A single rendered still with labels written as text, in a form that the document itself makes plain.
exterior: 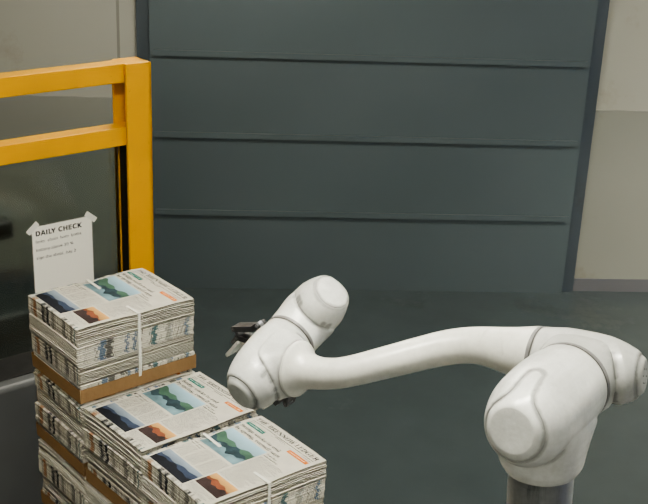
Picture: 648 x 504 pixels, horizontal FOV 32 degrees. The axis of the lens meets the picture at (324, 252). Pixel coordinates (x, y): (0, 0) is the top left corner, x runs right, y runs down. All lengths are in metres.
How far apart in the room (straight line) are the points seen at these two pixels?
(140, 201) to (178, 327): 0.59
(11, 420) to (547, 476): 2.49
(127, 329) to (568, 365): 1.69
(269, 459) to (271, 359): 0.94
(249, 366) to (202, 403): 1.15
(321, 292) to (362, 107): 4.26
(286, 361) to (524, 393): 0.50
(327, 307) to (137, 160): 1.68
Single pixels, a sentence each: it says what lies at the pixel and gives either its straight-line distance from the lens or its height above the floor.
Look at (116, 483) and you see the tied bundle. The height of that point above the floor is 0.91.
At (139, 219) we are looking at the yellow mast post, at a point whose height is 1.34.
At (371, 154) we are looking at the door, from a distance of 6.36.
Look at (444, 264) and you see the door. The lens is 6.63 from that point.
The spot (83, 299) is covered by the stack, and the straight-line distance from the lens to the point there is 3.25.
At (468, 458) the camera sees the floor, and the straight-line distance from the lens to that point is 5.04.
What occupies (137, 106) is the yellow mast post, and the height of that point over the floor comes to 1.71.
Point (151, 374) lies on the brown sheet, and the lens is 3.25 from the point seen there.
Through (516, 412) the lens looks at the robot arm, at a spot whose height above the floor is 1.80.
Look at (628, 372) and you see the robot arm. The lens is 1.81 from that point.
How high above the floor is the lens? 2.58
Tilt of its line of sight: 21 degrees down
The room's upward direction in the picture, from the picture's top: 2 degrees clockwise
